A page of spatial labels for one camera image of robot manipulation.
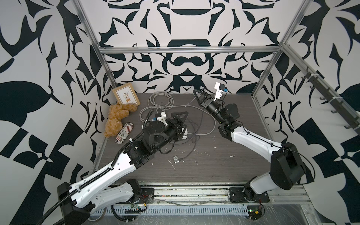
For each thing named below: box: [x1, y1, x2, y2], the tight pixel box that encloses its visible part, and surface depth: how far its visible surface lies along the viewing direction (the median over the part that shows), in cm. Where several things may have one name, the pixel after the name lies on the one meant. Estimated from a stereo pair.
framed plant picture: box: [112, 82, 141, 107], surface depth 107 cm
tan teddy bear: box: [104, 103, 138, 138], surface depth 98 cm
